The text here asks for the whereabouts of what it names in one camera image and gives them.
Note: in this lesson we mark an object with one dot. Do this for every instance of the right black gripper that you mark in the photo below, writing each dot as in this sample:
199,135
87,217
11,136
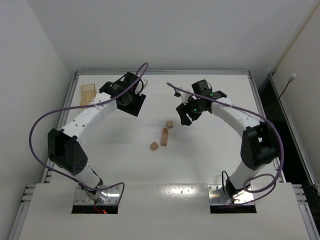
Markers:
185,112

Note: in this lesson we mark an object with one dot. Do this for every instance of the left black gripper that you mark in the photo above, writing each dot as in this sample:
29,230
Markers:
133,105

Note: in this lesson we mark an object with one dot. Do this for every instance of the wooden block stack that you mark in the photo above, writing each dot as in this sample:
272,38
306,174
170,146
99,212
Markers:
164,140

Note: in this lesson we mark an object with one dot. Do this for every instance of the amber transparent plastic container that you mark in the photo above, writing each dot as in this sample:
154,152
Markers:
88,93

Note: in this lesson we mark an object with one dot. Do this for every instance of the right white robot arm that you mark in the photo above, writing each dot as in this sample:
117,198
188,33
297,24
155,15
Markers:
259,143

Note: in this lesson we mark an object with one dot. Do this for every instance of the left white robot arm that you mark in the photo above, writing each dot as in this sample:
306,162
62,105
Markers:
66,145

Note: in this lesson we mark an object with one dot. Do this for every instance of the wooden cube far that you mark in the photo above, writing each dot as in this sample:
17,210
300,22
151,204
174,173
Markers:
169,124

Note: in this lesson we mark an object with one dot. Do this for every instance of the small wooden cube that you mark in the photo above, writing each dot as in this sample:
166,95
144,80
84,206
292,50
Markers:
154,146

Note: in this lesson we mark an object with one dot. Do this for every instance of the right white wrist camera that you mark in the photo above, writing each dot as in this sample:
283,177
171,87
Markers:
183,94

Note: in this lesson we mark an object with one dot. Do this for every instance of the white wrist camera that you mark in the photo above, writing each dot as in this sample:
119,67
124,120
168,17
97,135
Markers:
183,94
142,84

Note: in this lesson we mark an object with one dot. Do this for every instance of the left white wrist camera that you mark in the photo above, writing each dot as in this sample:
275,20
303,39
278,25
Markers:
142,84

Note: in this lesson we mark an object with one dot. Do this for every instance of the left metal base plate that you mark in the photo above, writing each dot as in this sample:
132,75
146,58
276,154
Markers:
108,197

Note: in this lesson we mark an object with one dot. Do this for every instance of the metal base plate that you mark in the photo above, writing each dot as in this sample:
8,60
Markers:
108,197
217,197

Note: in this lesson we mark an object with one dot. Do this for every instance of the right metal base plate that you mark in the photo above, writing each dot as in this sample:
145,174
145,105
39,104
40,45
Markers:
217,197

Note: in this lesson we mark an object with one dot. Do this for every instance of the black wall cable white plug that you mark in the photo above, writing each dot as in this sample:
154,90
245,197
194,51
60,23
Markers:
290,80

